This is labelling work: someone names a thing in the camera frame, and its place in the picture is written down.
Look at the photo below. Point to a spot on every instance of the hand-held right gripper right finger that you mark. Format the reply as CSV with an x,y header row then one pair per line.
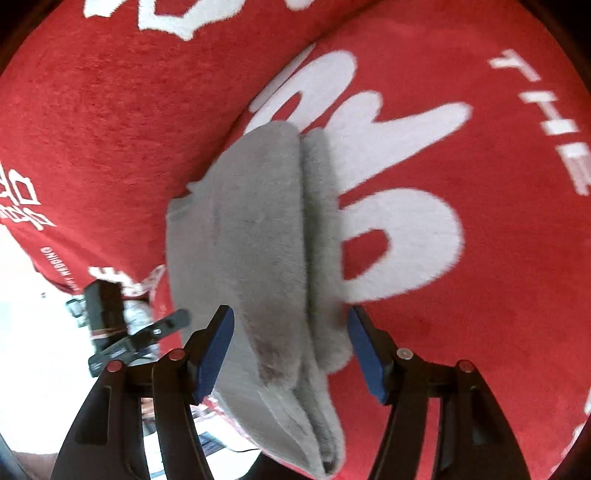
x,y
369,355

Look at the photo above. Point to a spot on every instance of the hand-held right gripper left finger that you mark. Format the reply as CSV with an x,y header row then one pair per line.
x,y
214,355

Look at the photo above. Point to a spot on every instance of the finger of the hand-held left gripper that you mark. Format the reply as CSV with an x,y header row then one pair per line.
x,y
113,355
161,326

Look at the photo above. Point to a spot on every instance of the grey knit sweater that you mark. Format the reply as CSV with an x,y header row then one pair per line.
x,y
240,240

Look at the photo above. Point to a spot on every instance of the pale knit cloth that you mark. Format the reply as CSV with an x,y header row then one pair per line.
x,y
138,316

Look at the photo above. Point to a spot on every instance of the printed paper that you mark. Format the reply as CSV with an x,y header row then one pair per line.
x,y
210,445

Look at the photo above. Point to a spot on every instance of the red printed blanket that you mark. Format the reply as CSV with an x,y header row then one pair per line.
x,y
461,323

